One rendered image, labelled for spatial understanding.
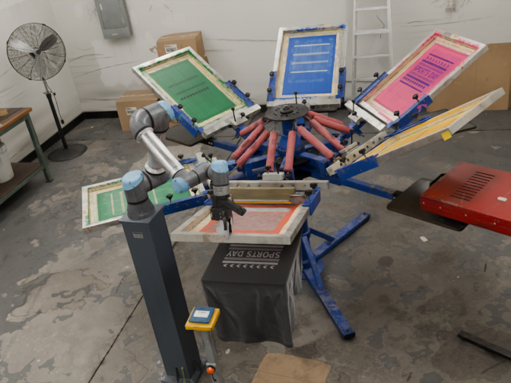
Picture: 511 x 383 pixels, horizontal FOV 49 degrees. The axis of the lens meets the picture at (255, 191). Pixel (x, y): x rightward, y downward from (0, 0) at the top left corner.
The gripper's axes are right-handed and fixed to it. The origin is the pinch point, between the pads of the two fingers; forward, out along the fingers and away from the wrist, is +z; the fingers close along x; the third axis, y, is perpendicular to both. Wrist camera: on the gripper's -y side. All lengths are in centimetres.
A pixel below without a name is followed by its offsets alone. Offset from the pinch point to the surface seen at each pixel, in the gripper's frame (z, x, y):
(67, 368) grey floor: 116, -52, 142
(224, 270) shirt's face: 26.5, -20.6, 11.6
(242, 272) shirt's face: 26.6, -20.0, 1.6
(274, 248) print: 21.0, -40.4, -10.6
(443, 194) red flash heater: -2, -68, -97
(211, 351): 55, 10, 10
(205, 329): 38.6, 18.9, 8.5
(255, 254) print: 22.6, -34.6, -1.1
